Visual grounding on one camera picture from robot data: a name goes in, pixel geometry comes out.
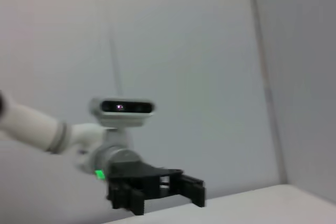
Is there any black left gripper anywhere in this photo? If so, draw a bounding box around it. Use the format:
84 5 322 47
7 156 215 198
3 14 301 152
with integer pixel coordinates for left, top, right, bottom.
105 159 206 216

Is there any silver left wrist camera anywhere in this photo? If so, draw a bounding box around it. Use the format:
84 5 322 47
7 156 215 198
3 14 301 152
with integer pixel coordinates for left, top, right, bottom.
88 96 156 128

